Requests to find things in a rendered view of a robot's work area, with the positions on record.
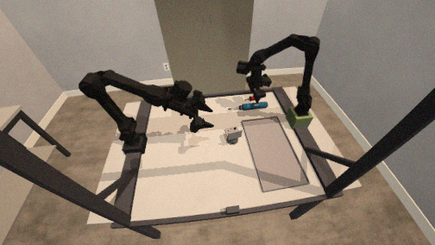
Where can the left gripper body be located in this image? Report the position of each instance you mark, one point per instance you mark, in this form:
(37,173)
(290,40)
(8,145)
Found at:
(197,122)

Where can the dark blue screwdriver barrel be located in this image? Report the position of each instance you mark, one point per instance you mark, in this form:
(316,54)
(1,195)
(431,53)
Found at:
(253,106)

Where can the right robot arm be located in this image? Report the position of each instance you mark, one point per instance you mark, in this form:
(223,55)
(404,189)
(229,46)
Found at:
(311,48)

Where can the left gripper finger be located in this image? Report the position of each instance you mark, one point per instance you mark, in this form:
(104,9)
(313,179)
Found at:
(205,108)
(206,125)

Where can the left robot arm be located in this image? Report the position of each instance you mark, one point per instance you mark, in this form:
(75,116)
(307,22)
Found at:
(152,94)

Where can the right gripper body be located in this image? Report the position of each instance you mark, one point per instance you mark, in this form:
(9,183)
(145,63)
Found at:
(256,83)

